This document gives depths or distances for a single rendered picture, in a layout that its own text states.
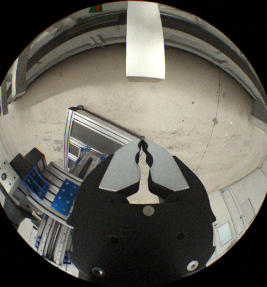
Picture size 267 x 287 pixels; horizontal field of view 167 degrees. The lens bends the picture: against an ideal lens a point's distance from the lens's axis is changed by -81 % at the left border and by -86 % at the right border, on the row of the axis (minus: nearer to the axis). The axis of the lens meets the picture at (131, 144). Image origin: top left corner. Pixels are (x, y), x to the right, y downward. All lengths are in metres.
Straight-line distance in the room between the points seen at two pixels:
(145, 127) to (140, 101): 0.28
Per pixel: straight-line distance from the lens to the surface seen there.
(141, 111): 0.95
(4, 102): 0.50
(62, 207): 0.48
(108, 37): 0.98
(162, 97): 0.97
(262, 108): 2.52
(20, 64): 0.28
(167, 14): 0.40
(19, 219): 0.61
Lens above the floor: 0.93
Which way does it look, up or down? 59 degrees down
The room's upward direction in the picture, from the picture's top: 174 degrees counter-clockwise
